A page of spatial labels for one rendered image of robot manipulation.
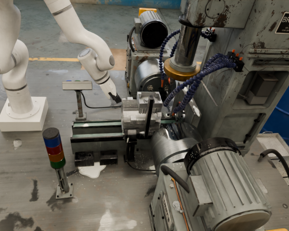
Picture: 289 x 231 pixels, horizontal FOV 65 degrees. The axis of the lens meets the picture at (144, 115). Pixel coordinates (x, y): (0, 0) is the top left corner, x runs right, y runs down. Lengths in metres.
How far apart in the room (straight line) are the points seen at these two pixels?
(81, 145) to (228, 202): 0.89
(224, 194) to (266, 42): 0.62
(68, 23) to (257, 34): 0.74
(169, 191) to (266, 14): 0.71
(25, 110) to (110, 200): 0.75
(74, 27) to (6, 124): 0.77
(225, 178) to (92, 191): 0.74
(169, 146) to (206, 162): 0.30
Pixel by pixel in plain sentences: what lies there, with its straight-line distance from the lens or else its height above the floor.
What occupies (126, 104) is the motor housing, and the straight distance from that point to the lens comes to 1.20.
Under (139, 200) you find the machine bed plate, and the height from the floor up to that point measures 0.80.
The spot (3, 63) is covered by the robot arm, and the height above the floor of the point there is 1.26.
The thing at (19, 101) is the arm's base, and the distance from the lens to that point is 1.49.
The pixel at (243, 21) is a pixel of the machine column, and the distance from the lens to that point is 1.04.
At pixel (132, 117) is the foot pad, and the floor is 1.08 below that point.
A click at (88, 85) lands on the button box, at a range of 1.41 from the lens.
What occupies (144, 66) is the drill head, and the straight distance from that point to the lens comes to 1.47.
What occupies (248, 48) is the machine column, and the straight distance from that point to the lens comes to 1.02.
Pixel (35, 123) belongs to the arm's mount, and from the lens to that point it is 1.51.
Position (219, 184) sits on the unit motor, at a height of 1.34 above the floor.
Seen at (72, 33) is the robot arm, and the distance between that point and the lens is 1.06.
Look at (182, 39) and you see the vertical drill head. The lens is 1.05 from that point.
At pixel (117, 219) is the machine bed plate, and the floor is 0.80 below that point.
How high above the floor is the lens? 1.86
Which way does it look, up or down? 41 degrees down
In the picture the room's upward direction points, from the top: 8 degrees clockwise
